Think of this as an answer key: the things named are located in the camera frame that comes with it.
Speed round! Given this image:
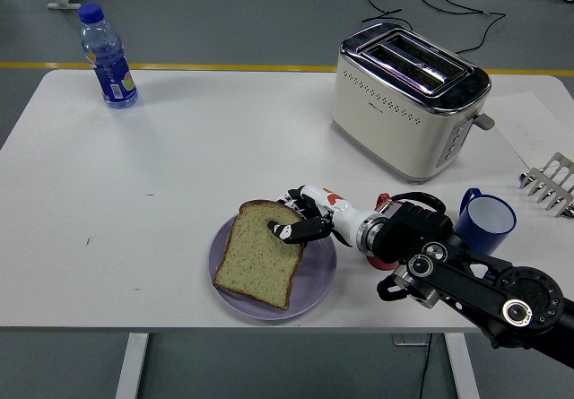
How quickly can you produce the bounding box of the brown crusted bread slice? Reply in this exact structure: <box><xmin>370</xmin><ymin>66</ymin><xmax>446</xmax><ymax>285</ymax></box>
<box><xmin>211</xmin><ymin>199</ymin><xmax>308</xmax><ymax>311</ymax></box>

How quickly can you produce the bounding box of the grey toaster lever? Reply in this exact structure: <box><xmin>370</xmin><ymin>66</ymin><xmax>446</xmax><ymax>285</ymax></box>
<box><xmin>473</xmin><ymin>112</ymin><xmax>496</xmax><ymax>132</ymax></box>

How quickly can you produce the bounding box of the purple round plate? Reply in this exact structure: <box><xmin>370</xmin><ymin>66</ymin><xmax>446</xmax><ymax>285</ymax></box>
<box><xmin>207</xmin><ymin>213</ymin><xmax>339</xmax><ymax>322</ymax></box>

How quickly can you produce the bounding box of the cream and chrome toaster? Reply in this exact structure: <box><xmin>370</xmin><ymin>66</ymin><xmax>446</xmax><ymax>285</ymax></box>
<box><xmin>330</xmin><ymin>22</ymin><xmax>491</xmax><ymax>186</ymax></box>

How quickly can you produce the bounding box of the red mug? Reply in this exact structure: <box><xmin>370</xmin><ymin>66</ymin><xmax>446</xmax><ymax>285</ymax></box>
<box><xmin>363</xmin><ymin>192</ymin><xmax>400</xmax><ymax>272</ymax></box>

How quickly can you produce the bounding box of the blue mug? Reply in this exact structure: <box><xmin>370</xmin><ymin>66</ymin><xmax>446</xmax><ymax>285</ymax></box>
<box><xmin>455</xmin><ymin>186</ymin><xmax>517</xmax><ymax>257</ymax></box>

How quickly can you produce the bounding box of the clear bottle with blue label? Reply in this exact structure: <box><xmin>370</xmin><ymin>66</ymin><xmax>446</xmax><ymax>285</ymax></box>
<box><xmin>77</xmin><ymin>3</ymin><xmax>140</xmax><ymax>110</ymax></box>

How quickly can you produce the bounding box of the white table leg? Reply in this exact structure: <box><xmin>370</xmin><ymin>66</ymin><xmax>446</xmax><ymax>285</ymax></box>
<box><xmin>115</xmin><ymin>332</ymin><xmax>151</xmax><ymax>399</ymax></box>
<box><xmin>443</xmin><ymin>332</ymin><xmax>482</xmax><ymax>399</ymax></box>

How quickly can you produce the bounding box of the grey under-table bracket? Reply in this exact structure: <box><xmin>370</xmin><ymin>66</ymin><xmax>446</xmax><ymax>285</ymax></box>
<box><xmin>393</xmin><ymin>332</ymin><xmax>432</xmax><ymax>347</ymax></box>

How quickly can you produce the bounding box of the black under-table cable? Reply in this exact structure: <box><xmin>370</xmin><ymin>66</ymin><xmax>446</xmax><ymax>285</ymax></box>
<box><xmin>419</xmin><ymin>334</ymin><xmax>432</xmax><ymax>399</ymax></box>

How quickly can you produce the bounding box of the black floor cable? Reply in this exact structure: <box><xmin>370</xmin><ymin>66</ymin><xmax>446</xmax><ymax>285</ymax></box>
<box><xmin>361</xmin><ymin>0</ymin><xmax>508</xmax><ymax>55</ymax></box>

